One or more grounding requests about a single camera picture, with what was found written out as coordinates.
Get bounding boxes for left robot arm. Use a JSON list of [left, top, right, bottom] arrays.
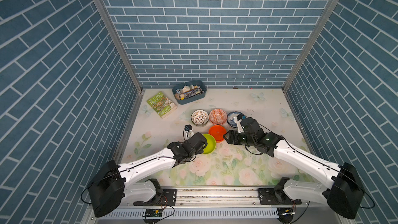
[[87, 133, 207, 218]]

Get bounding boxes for orange geometric pattern bowl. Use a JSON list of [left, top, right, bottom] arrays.
[[209, 108, 228, 125]]

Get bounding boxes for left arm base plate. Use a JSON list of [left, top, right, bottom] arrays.
[[133, 189, 177, 206]]

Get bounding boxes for white vent strip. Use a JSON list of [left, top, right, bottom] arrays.
[[100, 207, 278, 220]]

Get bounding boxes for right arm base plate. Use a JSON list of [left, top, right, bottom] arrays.
[[258, 186, 302, 205]]

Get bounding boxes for left circuit board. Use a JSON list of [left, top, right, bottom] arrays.
[[143, 209, 163, 219]]

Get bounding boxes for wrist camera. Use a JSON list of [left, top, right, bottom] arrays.
[[234, 114, 246, 133], [183, 124, 194, 141]]

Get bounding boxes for brown lattice bowl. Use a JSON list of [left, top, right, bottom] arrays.
[[191, 110, 209, 127]]

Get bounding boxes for items in bin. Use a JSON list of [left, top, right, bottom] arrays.
[[174, 85, 205, 100]]

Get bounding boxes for aluminium rail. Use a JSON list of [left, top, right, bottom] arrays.
[[121, 182, 327, 207]]

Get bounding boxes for teal plastic bin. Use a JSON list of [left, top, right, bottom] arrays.
[[172, 80, 207, 105]]

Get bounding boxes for lime green bowl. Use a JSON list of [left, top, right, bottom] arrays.
[[203, 134, 217, 154]]

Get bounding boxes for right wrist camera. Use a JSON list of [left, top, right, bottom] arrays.
[[234, 114, 246, 133]]

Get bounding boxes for green paperback book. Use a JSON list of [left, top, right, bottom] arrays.
[[147, 91, 177, 119]]

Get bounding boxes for plain orange bowl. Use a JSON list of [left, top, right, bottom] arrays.
[[208, 125, 227, 143]]

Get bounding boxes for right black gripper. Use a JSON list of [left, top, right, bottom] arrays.
[[221, 129, 255, 147]]

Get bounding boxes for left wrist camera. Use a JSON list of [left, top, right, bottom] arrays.
[[183, 124, 194, 141]]

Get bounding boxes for right circuit board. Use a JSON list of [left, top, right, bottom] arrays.
[[277, 208, 295, 224]]

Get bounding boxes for circuit board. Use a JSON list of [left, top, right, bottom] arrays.
[[277, 208, 295, 224], [143, 209, 163, 219]]

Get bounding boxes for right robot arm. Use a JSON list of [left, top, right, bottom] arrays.
[[223, 115, 367, 219]]

